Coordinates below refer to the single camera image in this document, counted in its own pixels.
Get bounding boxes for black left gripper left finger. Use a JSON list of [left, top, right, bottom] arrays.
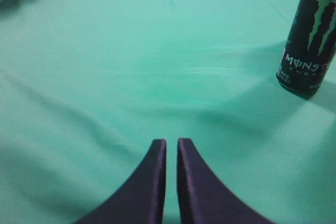
[[77, 139, 166, 224]]

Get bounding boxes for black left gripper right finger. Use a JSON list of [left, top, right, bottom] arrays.
[[176, 138, 272, 223]]

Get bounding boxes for green tablecloth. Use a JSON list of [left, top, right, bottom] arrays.
[[1, 0, 335, 223]]

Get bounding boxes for black Monster energy can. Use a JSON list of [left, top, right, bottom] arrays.
[[276, 0, 335, 94]]

